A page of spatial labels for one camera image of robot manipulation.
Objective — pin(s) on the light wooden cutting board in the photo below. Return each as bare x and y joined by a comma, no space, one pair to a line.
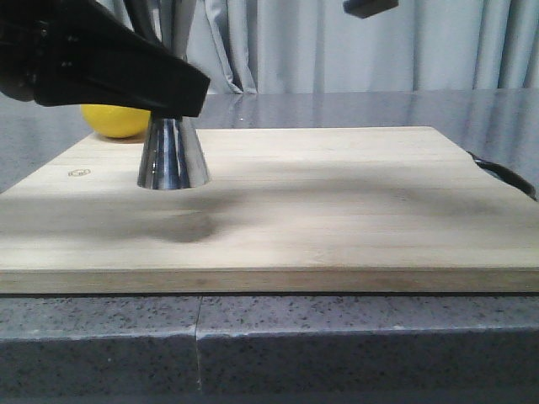
286,210

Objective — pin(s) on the silver double-cone steel jigger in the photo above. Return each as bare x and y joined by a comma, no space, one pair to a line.
172,157

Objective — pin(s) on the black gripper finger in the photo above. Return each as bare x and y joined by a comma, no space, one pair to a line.
364,9

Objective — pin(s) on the grey curtain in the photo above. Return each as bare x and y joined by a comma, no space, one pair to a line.
269,47

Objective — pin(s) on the yellow lemon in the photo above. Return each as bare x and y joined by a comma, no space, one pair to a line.
115,122

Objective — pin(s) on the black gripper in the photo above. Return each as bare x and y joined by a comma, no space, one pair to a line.
76,52

